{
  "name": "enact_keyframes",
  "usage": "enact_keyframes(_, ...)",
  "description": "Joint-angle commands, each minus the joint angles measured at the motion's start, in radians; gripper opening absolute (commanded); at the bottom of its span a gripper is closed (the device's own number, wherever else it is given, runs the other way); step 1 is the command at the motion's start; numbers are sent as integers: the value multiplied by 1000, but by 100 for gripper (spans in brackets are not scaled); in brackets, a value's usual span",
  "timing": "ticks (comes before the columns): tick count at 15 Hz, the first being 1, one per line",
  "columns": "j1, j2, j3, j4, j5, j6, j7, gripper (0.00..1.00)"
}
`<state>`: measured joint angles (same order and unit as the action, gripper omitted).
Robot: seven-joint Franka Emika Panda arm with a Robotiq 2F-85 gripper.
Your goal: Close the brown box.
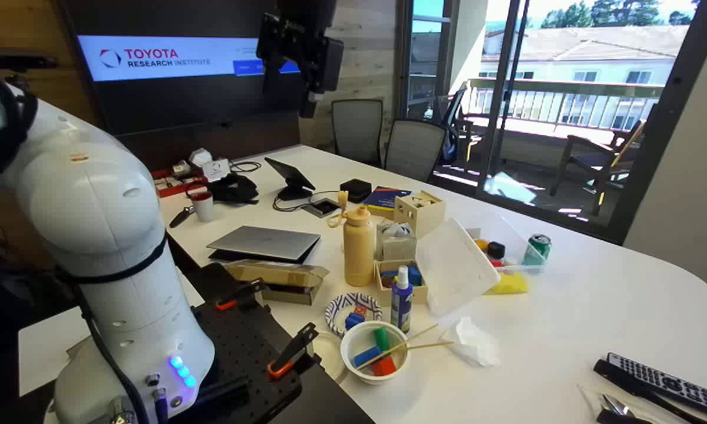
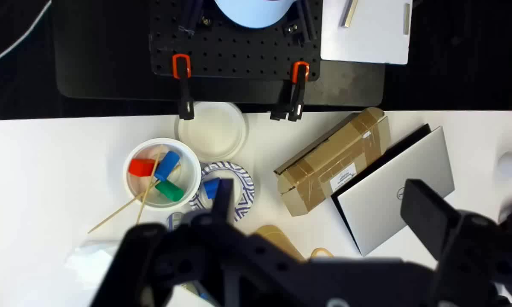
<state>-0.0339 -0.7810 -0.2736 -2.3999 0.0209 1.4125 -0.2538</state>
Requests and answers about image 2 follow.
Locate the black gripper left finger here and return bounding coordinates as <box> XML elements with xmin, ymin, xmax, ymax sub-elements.
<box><xmin>210</xmin><ymin>178</ymin><xmax>235</xmax><ymax>227</ymax></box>

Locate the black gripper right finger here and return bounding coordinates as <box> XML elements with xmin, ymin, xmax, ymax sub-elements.
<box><xmin>399</xmin><ymin>178</ymin><xmax>462</xmax><ymax>261</ymax></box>

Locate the brown taped cardboard box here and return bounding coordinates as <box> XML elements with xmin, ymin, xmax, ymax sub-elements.
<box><xmin>273</xmin><ymin>106</ymin><xmax>394</xmax><ymax>219</ymax></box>

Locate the small blue block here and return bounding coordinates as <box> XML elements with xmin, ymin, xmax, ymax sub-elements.
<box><xmin>201</xmin><ymin>178</ymin><xmax>222</xmax><ymax>202</ymax></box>

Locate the blue patterned paper plate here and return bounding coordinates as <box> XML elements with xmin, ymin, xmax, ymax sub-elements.
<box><xmin>193</xmin><ymin>161</ymin><xmax>258</xmax><ymax>224</ymax></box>

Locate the white flat board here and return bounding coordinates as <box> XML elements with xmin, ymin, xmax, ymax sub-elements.
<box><xmin>329</xmin><ymin>123</ymin><xmax>457</xmax><ymax>258</ymax></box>

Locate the green block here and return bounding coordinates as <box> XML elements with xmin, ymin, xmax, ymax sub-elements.
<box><xmin>153</xmin><ymin>179</ymin><xmax>188</xmax><ymax>203</ymax></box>

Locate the blue block with stick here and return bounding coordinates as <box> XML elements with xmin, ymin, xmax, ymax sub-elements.
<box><xmin>153</xmin><ymin>149</ymin><xmax>182</xmax><ymax>183</ymax></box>

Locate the tan paper cup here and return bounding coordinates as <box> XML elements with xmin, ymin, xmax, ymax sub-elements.
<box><xmin>254</xmin><ymin>224</ymin><xmax>307</xmax><ymax>265</ymax></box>
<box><xmin>307</xmin><ymin>246</ymin><xmax>334</xmax><ymax>261</ymax></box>

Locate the clear round plastic lid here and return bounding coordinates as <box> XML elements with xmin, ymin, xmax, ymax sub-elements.
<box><xmin>174</xmin><ymin>101</ymin><xmax>251</xmax><ymax>164</ymax></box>

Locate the thin wooden stick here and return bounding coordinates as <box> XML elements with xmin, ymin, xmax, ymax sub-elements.
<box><xmin>133</xmin><ymin>179</ymin><xmax>157</xmax><ymax>226</ymax></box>
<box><xmin>87</xmin><ymin>179</ymin><xmax>160</xmax><ymax>236</ymax></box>

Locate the red block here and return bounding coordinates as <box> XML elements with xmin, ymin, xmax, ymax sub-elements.
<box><xmin>126</xmin><ymin>157</ymin><xmax>157</xmax><ymax>179</ymax></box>

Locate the white round bowl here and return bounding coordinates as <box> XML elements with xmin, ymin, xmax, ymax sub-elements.
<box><xmin>123</xmin><ymin>137</ymin><xmax>205</xmax><ymax>214</ymax></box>

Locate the clear plastic bag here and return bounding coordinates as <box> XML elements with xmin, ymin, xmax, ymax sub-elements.
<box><xmin>63</xmin><ymin>237</ymin><xmax>128</xmax><ymax>307</ymax></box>

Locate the black pegboard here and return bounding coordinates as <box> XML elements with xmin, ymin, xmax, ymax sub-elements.
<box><xmin>148</xmin><ymin>0</ymin><xmax>324</xmax><ymax>82</ymax></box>

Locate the light blue round dome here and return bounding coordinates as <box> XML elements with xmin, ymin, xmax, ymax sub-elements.
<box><xmin>211</xmin><ymin>0</ymin><xmax>299</xmax><ymax>31</ymax></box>

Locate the orange handled black clamp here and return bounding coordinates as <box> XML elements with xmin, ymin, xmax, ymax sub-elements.
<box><xmin>268</xmin><ymin>60</ymin><xmax>312</xmax><ymax>123</ymax></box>
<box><xmin>171</xmin><ymin>52</ymin><xmax>196</xmax><ymax>121</ymax></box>

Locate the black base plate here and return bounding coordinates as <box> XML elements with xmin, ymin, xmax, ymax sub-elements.
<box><xmin>53</xmin><ymin>0</ymin><xmax>387</xmax><ymax>108</ymax></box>

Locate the white cable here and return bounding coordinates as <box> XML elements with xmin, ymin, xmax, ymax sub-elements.
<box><xmin>0</xmin><ymin>0</ymin><xmax>54</xmax><ymax>74</ymax></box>

